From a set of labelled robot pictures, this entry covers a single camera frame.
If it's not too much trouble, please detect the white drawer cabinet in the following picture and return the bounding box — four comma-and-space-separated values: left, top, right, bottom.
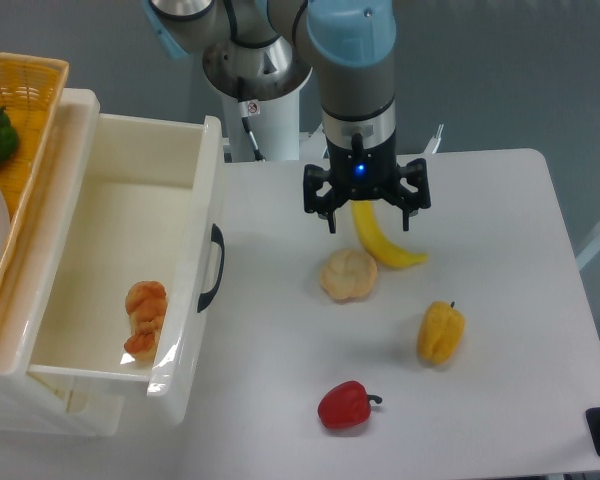
0, 88, 123, 436

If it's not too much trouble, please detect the yellow bell pepper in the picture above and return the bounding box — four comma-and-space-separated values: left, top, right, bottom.
417, 301, 466, 365

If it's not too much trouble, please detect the orange wicker basket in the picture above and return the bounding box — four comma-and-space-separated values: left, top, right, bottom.
0, 52, 69, 290

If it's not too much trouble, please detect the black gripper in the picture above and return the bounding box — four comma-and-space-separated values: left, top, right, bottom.
303, 134, 431, 234

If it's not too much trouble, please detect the round beige bread roll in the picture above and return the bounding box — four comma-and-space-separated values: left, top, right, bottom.
319, 248, 377, 302

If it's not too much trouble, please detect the yellow banana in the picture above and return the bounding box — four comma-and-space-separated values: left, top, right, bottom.
351, 201, 428, 269

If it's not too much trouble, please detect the white top drawer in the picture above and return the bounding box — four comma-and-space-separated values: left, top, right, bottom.
29, 114, 224, 425

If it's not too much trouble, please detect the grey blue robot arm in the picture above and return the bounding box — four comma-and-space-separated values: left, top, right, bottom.
143, 1, 431, 220

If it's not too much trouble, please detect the white table frame bracket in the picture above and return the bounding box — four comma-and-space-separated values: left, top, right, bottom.
423, 123, 444, 154

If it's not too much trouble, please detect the white robot base cable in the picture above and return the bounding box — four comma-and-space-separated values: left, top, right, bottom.
236, 77, 266, 162

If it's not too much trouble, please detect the red bell pepper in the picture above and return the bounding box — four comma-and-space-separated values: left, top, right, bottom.
317, 380, 383, 430

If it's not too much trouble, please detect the black drawer handle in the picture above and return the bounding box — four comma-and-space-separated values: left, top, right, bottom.
197, 223, 226, 313

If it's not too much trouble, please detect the orange croissant bread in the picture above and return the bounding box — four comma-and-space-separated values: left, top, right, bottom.
124, 281, 168, 362

